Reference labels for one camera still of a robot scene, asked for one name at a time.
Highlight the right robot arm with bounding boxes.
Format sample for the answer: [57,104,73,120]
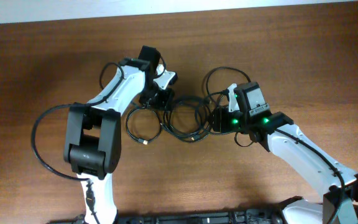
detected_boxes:
[209,82,358,223]

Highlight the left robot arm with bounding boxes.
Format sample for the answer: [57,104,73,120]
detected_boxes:
[63,46,177,223]

